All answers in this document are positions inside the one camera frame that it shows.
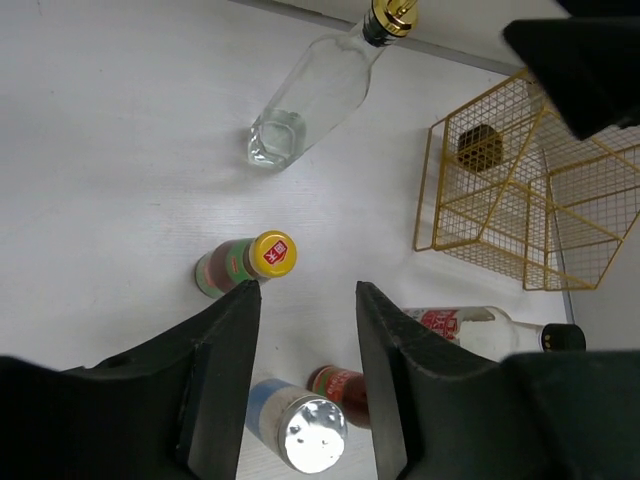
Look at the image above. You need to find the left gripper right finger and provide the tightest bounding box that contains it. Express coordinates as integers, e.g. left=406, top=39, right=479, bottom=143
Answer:
left=356, top=282, right=639, bottom=479

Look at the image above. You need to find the silver lid shaker right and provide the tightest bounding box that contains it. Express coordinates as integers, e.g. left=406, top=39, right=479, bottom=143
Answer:
left=245, top=378, right=348, bottom=475

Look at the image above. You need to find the yellow cap sauce bottle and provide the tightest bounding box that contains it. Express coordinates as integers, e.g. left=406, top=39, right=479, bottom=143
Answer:
left=306, top=365, right=371, bottom=430
left=194, top=230, right=298, bottom=299

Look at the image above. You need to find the yellow cap sauce bottle front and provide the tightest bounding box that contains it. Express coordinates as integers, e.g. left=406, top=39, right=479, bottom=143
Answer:
left=306, top=365, right=371, bottom=430

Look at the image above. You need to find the red label soy sauce bottle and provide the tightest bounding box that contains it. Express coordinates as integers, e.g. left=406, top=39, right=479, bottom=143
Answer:
left=402, top=306, right=586, bottom=361

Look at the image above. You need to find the yellow wire rack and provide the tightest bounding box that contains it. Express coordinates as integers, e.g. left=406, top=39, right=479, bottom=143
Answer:
left=412, top=71, right=639, bottom=291

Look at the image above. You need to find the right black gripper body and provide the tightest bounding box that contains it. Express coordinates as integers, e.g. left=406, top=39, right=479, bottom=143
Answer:
left=502, top=17, right=639, bottom=140

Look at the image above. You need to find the clear liquid glass bottle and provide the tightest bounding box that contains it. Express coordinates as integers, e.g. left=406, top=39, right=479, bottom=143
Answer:
left=247, top=1, right=418, bottom=171

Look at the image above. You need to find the dark sauce glass bottle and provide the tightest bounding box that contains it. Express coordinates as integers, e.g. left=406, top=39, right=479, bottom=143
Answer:
left=457, top=124, right=504, bottom=173

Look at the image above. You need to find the yellow cap sauce bottle rear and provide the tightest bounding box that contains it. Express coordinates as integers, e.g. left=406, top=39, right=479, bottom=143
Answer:
left=194, top=230, right=298, bottom=299

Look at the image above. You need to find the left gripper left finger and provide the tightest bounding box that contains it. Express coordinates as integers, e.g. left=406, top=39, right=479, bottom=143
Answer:
left=1, top=281, right=261, bottom=479

